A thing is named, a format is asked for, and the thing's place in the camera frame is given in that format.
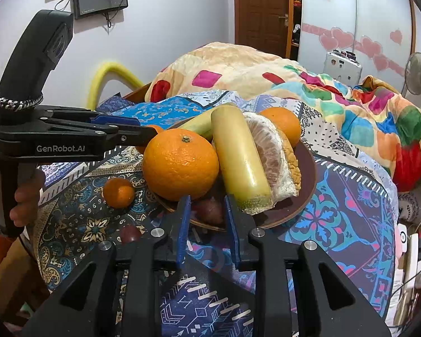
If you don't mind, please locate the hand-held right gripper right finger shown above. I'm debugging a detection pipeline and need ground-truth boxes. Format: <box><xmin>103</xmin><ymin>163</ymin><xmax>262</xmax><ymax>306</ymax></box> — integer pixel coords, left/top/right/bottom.
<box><xmin>224</xmin><ymin>194</ymin><xmax>392</xmax><ymax>337</ymax></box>

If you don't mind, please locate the braided wrist cord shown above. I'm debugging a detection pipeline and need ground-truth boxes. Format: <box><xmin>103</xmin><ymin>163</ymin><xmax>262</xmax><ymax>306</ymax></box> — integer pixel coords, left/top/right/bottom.
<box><xmin>0</xmin><ymin>90</ymin><xmax>44</xmax><ymax>110</ymax></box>

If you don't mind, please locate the person's left hand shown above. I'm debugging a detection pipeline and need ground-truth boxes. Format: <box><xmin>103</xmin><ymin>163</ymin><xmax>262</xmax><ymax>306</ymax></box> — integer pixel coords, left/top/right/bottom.
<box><xmin>12</xmin><ymin>168</ymin><xmax>46</xmax><ymax>228</ymax></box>

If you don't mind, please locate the brown wooden door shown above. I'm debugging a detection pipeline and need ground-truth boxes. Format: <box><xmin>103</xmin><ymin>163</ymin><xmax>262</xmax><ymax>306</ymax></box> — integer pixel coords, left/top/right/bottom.
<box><xmin>233</xmin><ymin>0</ymin><xmax>290</xmax><ymax>59</ymax></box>

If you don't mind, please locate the large orange with sticker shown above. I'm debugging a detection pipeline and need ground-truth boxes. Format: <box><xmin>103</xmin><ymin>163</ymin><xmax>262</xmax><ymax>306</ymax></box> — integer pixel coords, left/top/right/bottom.
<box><xmin>259</xmin><ymin>107</ymin><xmax>302</xmax><ymax>148</ymax></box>

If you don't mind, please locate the blue patterned blanket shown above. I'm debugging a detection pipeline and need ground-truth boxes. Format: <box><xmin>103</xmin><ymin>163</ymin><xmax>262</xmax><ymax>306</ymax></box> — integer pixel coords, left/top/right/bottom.
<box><xmin>31</xmin><ymin>91</ymin><xmax>398</xmax><ymax>337</ymax></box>

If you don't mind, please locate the dark red round fruit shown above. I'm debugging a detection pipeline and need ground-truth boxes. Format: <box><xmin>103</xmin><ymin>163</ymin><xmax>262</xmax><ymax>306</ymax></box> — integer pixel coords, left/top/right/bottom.
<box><xmin>121</xmin><ymin>225</ymin><xmax>142</xmax><ymax>244</ymax></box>
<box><xmin>195</xmin><ymin>197</ymin><xmax>226</xmax><ymax>227</ymax></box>

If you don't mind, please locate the dark purple plate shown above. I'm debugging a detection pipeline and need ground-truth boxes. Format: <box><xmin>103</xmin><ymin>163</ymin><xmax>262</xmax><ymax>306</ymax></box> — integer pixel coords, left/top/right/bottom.
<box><xmin>152</xmin><ymin>117</ymin><xmax>318</xmax><ymax>233</ymax></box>

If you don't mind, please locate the colourful patchwork blanket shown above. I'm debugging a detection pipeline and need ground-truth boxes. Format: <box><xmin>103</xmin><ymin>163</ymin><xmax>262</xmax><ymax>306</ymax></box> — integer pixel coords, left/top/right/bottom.
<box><xmin>145</xmin><ymin>42</ymin><xmax>421</xmax><ymax>192</ymax></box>

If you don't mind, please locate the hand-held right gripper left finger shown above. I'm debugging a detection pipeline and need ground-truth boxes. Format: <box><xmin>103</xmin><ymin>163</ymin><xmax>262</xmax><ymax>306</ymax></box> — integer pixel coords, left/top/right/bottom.
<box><xmin>21</xmin><ymin>195</ymin><xmax>193</xmax><ymax>337</ymax></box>

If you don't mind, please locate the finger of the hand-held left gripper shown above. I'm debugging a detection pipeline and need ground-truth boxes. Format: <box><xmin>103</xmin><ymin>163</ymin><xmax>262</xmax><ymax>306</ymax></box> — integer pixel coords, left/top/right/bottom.
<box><xmin>91</xmin><ymin>124</ymin><xmax>159</xmax><ymax>149</ymax></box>
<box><xmin>42</xmin><ymin>107</ymin><xmax>143</xmax><ymax>129</ymax></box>

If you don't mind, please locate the small tangerine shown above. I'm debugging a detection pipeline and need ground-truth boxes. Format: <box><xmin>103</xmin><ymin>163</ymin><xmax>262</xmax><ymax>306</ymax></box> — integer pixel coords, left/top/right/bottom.
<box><xmin>135</xmin><ymin>124</ymin><xmax>165</xmax><ymax>155</ymax></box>
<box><xmin>103</xmin><ymin>178</ymin><xmax>136</xmax><ymax>208</ymax></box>

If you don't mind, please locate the wooden wardrobe with sliding doors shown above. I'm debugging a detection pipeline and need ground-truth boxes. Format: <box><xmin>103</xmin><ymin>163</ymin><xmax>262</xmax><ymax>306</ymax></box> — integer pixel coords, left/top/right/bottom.
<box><xmin>288</xmin><ymin>0</ymin><xmax>418</xmax><ymax>96</ymax></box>

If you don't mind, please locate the large plain orange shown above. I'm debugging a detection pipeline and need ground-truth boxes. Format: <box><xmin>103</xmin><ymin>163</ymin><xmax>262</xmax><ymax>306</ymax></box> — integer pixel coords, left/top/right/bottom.
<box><xmin>142</xmin><ymin>129</ymin><xmax>220</xmax><ymax>201</ymax></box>

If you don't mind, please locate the yellow foam tube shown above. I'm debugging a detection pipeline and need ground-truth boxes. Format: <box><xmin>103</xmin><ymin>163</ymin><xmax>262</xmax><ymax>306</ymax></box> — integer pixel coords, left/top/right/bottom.
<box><xmin>87</xmin><ymin>61</ymin><xmax>145</xmax><ymax>111</ymax></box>

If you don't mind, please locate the yellow sugarcane piece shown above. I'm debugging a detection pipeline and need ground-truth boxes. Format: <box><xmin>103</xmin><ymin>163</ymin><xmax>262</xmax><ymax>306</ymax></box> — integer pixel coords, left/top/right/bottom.
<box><xmin>178</xmin><ymin>104</ymin><xmax>233</xmax><ymax>141</ymax></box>
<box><xmin>210</xmin><ymin>106</ymin><xmax>273</xmax><ymax>215</ymax></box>

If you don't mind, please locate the standing electric fan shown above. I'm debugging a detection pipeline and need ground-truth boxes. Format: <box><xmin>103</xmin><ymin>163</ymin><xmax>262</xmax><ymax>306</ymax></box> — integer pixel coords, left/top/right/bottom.
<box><xmin>404</xmin><ymin>52</ymin><xmax>421</xmax><ymax>96</ymax></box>

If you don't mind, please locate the grey pillow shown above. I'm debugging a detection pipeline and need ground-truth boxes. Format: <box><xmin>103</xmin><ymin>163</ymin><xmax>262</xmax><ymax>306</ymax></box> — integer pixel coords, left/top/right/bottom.
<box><xmin>396</xmin><ymin>186</ymin><xmax>421</xmax><ymax>224</ymax></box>

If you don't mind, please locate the white box appliance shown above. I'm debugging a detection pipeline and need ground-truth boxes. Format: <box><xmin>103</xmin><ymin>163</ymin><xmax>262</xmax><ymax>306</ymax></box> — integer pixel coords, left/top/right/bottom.
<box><xmin>323</xmin><ymin>52</ymin><xmax>363</xmax><ymax>87</ymax></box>

